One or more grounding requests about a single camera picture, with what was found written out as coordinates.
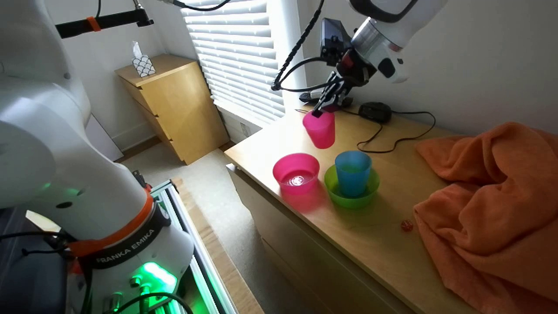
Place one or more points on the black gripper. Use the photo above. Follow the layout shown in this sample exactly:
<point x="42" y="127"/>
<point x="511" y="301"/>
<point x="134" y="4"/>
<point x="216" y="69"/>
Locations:
<point x="356" y="66"/>

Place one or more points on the pink plastic cup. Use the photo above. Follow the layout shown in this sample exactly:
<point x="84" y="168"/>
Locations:
<point x="319" y="130"/>

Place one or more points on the blue plastic cup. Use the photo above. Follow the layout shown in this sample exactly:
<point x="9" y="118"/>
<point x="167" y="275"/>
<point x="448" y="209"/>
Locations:
<point x="352" y="170"/>

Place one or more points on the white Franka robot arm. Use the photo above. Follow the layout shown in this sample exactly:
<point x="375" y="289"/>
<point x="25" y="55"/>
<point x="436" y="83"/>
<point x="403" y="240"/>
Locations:
<point x="58" y="146"/>

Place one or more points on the pink plastic bowl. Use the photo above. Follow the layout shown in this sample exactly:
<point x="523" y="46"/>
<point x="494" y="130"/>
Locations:
<point x="297" y="175"/>

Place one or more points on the green plastic bowl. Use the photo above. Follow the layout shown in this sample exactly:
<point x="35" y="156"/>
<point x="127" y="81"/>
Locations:
<point x="354" y="196"/>

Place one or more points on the light wooden cabinet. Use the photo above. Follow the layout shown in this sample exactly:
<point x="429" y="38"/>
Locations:
<point x="349" y="245"/>

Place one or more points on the small wooden side cabinet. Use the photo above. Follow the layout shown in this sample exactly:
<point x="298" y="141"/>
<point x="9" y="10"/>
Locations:
<point x="174" y="111"/>

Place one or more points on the black power adapter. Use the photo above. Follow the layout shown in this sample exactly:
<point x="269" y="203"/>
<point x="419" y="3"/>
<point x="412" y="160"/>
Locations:
<point x="375" y="111"/>

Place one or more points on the white window blinds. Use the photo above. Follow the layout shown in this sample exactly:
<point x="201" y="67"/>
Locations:
<point x="237" y="59"/>

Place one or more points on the small red object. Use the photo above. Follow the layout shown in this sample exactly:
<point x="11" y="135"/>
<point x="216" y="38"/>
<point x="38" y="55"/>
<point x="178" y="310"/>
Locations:
<point x="406" y="226"/>

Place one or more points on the orange towel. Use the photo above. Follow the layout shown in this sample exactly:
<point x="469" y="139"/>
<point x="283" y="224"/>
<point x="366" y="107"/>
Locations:
<point x="494" y="203"/>

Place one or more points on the patterned tissue box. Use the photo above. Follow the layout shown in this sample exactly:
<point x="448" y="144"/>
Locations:
<point x="143" y="64"/>

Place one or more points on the black bar with orange tape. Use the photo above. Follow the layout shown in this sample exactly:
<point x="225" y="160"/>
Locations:
<point x="105" y="22"/>

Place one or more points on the dark wrist camera box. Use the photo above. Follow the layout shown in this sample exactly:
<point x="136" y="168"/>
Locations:
<point x="335" y="36"/>

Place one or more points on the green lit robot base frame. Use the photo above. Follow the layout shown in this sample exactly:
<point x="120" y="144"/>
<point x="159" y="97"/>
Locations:
<point x="174" y="280"/>

